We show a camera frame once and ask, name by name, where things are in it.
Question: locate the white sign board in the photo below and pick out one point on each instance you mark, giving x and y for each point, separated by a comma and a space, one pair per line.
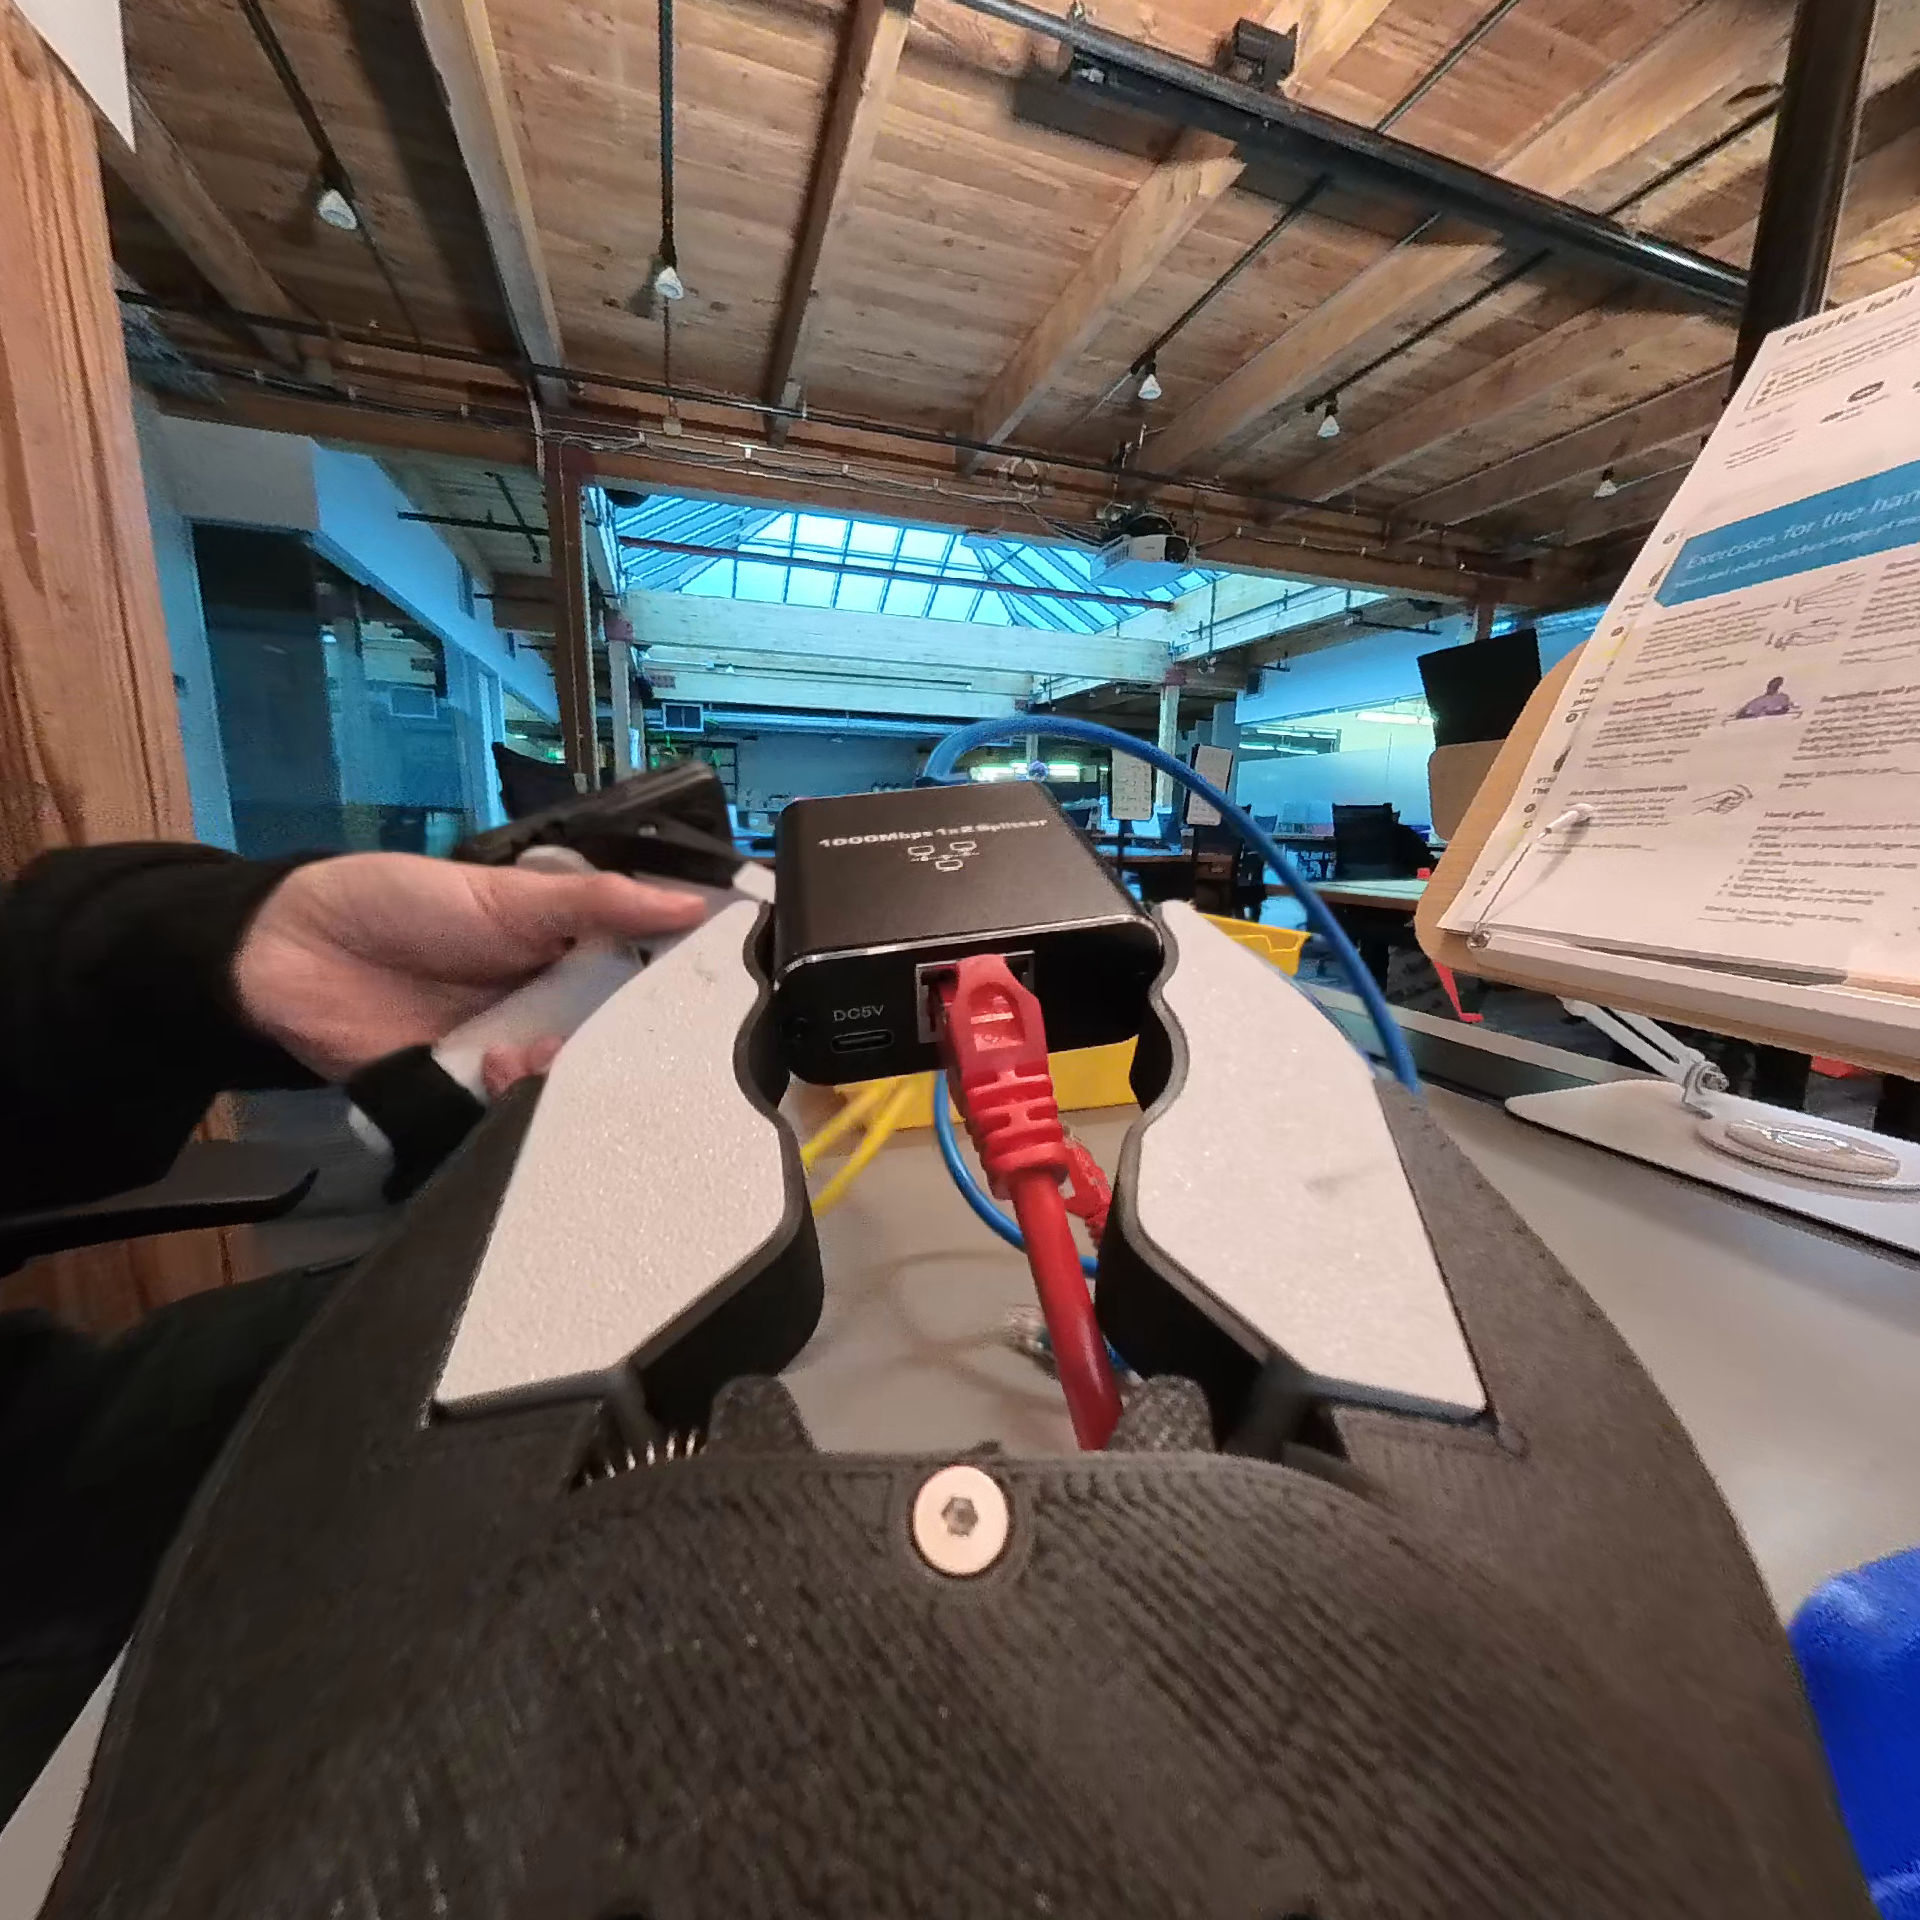
1133, 786
1208, 785

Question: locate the black monitor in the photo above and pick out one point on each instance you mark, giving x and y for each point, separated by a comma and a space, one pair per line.
1479, 686

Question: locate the yellow plastic bin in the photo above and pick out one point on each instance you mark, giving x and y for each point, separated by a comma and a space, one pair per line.
1094, 1081

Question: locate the black network splitter box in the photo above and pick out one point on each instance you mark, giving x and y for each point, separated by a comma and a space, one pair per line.
930, 885

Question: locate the grey desk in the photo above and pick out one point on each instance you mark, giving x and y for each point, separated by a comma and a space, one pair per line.
1651, 1351

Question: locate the black chair armrest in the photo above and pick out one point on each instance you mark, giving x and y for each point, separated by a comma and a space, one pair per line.
151, 1222

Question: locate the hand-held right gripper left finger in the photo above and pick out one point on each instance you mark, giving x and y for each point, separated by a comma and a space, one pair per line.
630, 1171

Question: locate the white ceiling projector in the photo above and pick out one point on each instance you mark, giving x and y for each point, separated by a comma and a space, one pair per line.
1148, 553

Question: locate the black ceiling pipe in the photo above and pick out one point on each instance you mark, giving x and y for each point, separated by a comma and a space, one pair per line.
1350, 154

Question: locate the printed paper sheets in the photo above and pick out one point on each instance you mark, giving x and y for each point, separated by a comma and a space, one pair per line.
1724, 721

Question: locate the blue plastic bin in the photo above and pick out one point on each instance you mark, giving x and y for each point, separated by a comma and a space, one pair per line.
1868, 1725

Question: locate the wooden document stand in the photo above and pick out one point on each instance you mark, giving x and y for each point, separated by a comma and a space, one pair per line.
1621, 1133

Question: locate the black vertical pole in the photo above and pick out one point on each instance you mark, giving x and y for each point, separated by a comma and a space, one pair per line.
1809, 151

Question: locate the person's dark clothing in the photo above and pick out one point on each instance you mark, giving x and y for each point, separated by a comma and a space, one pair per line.
90, 1500

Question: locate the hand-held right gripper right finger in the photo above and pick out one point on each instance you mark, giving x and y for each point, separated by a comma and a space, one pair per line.
1291, 1185

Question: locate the person's left forearm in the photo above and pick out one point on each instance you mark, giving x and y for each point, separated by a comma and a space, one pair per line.
120, 991

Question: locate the person's left hand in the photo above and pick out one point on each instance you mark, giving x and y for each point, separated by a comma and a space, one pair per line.
391, 944

